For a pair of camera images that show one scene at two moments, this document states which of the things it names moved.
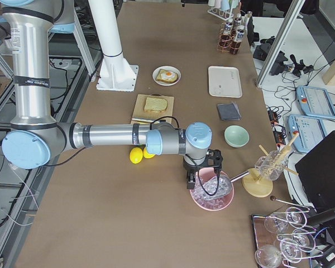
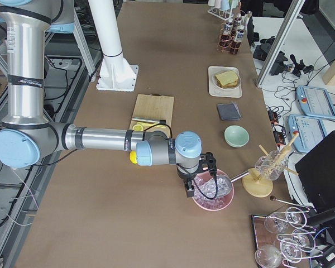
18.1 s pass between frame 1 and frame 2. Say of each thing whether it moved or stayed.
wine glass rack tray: stayed
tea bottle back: stayed
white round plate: moved
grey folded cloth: stayed
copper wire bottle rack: stayed
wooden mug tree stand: stayed
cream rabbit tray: stayed
